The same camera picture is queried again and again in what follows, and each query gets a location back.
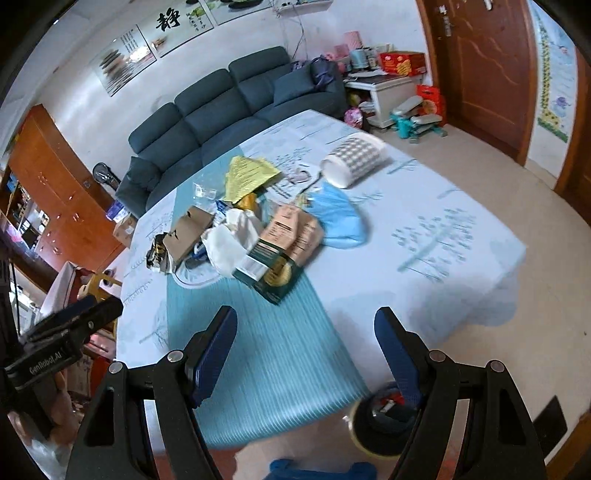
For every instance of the small blue white packet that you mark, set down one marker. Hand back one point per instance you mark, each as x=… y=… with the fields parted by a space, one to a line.
x=224 y=206

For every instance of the dark blue fabric sofa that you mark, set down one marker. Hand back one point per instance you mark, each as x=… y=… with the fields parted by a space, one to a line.
x=207 y=115

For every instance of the white and teal printed tablecloth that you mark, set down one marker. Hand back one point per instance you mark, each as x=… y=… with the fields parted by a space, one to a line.
x=415 y=207

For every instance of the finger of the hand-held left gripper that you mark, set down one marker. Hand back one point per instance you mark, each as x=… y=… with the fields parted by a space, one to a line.
x=99 y=311

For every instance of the blue plastic stool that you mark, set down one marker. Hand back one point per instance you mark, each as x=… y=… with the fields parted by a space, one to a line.
x=323 y=473

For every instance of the black and yellow wrapper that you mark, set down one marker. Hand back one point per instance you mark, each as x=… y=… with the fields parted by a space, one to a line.
x=157 y=254

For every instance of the red cardboard box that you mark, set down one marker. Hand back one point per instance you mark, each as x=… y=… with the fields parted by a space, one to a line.
x=401 y=63

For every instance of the calligraphy wall poster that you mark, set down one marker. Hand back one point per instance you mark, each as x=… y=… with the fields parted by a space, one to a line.
x=180 y=27

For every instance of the tall wooden cabinet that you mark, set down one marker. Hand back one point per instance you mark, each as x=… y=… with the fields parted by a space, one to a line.
x=60 y=184

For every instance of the black floor mat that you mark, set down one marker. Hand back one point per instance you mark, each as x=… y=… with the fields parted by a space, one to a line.
x=551 y=417

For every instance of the red packet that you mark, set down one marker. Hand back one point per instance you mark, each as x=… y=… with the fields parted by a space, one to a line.
x=392 y=404

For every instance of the purple bag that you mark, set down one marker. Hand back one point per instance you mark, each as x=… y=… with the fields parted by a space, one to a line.
x=323 y=69

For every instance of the clear plastic packaging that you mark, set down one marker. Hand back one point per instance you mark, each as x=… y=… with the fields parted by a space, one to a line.
x=205 y=191

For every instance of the giraffe height chart poster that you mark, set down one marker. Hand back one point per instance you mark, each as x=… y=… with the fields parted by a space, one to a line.
x=554 y=83

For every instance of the brown wooden door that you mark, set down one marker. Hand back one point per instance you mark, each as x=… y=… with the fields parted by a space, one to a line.
x=485 y=69

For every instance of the ink painting wall poster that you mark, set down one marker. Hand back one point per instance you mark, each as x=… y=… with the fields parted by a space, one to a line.
x=124 y=60

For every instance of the wooden door with frame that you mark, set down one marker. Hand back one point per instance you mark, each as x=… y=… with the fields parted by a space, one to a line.
x=577 y=147

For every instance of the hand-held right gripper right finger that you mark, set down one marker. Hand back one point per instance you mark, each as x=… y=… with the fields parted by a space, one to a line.
x=397 y=355

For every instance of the teal stepper machine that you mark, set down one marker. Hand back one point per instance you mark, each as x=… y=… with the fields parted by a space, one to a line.
x=415 y=122

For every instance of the brown cardboard piece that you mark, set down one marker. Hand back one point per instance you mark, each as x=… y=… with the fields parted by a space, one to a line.
x=184 y=235

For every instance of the pink box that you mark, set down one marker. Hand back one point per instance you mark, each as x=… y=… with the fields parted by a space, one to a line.
x=348 y=44

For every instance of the brown cardboard box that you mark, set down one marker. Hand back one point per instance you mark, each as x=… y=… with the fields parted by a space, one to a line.
x=124 y=230

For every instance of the blue disposable shoe cover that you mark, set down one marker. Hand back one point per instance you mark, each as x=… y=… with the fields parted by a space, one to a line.
x=339 y=217

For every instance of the person's left hand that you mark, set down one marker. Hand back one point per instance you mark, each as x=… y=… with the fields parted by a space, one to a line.
x=62 y=399

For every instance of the red gift bag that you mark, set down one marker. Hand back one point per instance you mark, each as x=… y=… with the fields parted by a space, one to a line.
x=431 y=104

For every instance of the white side table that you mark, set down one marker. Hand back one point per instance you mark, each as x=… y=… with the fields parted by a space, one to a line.
x=392 y=99

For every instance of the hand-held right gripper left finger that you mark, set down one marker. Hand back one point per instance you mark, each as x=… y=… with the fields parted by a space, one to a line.
x=214 y=355

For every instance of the white plastic bag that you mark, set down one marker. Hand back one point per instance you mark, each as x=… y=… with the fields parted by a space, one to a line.
x=226 y=244

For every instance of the pink bag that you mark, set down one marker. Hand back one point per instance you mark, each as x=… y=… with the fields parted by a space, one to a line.
x=353 y=116

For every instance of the teal tin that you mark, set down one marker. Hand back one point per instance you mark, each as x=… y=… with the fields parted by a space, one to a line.
x=359 y=59

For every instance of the dark blue sofa cushion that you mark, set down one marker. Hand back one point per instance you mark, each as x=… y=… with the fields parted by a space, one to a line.
x=134 y=180
x=295 y=90

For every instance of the green cardboard box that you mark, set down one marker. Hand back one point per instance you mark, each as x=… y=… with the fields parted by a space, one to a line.
x=272 y=277

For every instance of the pink brown packet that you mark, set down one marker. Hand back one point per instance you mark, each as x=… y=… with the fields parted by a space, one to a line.
x=291 y=230

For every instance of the black trash bin yellow rim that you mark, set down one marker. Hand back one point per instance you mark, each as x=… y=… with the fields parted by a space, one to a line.
x=374 y=431

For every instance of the green leaf wall poster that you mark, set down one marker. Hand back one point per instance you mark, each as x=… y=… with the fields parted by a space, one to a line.
x=240 y=9

